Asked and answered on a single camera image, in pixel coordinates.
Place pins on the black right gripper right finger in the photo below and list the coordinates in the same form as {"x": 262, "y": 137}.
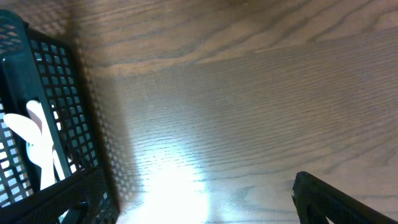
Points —
{"x": 317, "y": 202}

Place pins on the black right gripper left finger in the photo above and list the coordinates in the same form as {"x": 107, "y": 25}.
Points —
{"x": 83, "y": 194}

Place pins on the pink plastic fork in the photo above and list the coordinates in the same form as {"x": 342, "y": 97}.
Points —
{"x": 44, "y": 155}

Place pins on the pink-white plastic spoon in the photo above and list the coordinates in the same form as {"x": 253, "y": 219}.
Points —
{"x": 24, "y": 127}

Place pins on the dark green mesh basket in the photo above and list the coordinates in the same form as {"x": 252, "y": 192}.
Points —
{"x": 37, "y": 67}

